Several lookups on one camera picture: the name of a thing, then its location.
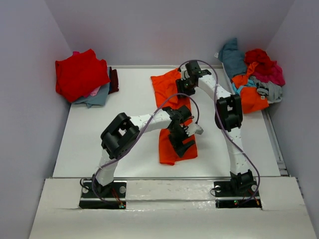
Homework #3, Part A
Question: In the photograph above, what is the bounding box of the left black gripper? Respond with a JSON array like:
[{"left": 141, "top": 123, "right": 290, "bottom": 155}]
[{"left": 167, "top": 125, "right": 194, "bottom": 159}]

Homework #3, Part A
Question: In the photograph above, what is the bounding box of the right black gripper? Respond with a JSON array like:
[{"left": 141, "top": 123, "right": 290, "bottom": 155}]
[{"left": 176, "top": 77, "right": 197, "bottom": 99}]

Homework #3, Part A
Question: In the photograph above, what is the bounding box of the orange t-shirt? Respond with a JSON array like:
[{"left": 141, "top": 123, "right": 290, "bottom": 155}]
[
  {"left": 151, "top": 69, "right": 197, "bottom": 166},
  {"left": 231, "top": 62, "right": 269, "bottom": 114}
]

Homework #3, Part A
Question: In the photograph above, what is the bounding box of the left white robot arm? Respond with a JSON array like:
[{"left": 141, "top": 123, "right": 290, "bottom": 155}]
[{"left": 92, "top": 106, "right": 203, "bottom": 197}]

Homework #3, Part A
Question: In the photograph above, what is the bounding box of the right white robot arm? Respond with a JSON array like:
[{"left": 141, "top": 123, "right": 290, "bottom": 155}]
[{"left": 176, "top": 60, "right": 255, "bottom": 195}]

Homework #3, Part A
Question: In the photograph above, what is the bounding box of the teal blue crumpled t-shirt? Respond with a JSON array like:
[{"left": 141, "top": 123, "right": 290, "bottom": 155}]
[{"left": 218, "top": 38, "right": 247, "bottom": 80}]

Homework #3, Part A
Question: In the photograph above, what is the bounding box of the cyan crumpled t-shirt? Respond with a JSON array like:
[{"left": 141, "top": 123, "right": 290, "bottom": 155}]
[{"left": 232, "top": 80, "right": 257, "bottom": 98}]

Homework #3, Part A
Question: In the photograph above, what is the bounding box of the folded maroon t-shirt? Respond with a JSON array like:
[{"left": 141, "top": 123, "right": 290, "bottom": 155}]
[{"left": 108, "top": 67, "right": 119, "bottom": 94}]

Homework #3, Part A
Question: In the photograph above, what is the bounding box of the red crumpled t-shirt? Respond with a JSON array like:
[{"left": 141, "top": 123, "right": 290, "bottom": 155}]
[{"left": 244, "top": 49, "right": 274, "bottom": 75}]

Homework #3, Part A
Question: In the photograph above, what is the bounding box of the grey crumpled t-shirt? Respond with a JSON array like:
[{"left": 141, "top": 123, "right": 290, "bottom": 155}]
[{"left": 249, "top": 76, "right": 283, "bottom": 104}]

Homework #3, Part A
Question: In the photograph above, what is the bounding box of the folded light blue t-shirt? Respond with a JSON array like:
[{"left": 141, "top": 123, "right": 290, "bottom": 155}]
[{"left": 73, "top": 83, "right": 110, "bottom": 109}]

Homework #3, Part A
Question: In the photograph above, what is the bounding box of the folded pink t-shirt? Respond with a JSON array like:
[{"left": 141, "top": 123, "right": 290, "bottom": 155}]
[{"left": 89, "top": 87, "right": 100, "bottom": 97}]

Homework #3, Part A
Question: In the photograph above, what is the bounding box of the folded red t-shirt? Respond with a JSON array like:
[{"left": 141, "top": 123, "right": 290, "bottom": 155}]
[{"left": 55, "top": 49, "right": 110, "bottom": 103}]

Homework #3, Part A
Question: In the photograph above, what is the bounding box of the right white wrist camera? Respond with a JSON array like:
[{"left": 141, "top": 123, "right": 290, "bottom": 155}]
[{"left": 179, "top": 69, "right": 189, "bottom": 80}]

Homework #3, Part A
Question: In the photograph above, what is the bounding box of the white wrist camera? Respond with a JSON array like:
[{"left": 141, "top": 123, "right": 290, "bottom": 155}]
[
  {"left": 179, "top": 69, "right": 189, "bottom": 80},
  {"left": 186, "top": 122, "right": 204, "bottom": 136}
]

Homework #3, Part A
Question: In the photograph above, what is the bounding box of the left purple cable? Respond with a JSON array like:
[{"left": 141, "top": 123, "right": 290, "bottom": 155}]
[{"left": 91, "top": 92, "right": 200, "bottom": 204}]

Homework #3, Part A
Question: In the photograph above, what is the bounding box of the purple cable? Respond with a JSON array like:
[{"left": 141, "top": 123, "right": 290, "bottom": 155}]
[
  {"left": 91, "top": 92, "right": 200, "bottom": 204},
  {"left": 178, "top": 59, "right": 261, "bottom": 207}
]

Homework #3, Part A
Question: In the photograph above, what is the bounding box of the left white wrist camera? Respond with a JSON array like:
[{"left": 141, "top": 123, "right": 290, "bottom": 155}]
[{"left": 186, "top": 122, "right": 204, "bottom": 136}]

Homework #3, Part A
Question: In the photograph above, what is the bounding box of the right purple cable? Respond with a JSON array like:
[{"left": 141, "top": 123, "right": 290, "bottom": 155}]
[{"left": 178, "top": 59, "right": 261, "bottom": 207}]

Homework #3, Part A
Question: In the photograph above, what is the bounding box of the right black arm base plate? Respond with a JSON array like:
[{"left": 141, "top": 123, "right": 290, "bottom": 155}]
[{"left": 210, "top": 181, "right": 262, "bottom": 209}]

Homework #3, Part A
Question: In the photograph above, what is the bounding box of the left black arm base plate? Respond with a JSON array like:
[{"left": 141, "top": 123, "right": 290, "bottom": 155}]
[{"left": 79, "top": 179, "right": 127, "bottom": 210}]

